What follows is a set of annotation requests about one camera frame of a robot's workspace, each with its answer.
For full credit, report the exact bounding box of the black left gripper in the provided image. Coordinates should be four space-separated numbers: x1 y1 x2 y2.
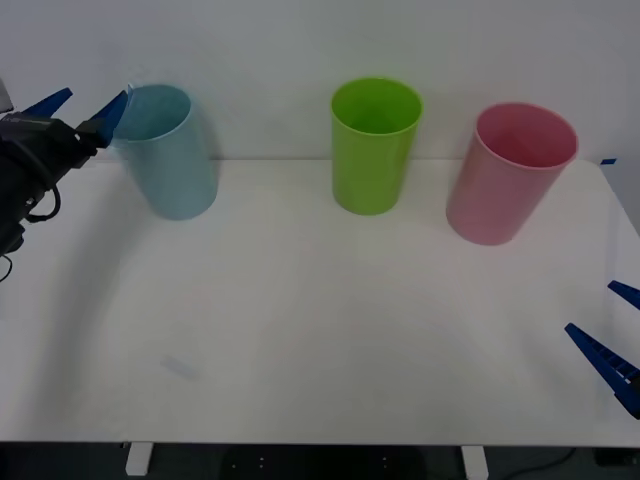
0 87 131 189

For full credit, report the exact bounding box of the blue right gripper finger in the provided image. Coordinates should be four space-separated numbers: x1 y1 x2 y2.
607 280 640 311
564 322 640 420

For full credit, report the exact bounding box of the pale blue plastic bin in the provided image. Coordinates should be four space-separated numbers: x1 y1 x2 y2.
110 83 219 222

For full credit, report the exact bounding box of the pink plastic bin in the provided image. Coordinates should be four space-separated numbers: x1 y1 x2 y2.
445 101 580 247

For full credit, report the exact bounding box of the white table leg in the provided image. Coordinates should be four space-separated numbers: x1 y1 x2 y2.
124 442 153 476
460 444 489 479

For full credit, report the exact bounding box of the green plastic bin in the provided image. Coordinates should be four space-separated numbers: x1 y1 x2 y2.
329 76 425 217

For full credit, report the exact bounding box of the black floor cable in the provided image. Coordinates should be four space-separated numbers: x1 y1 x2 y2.
504 446 577 477

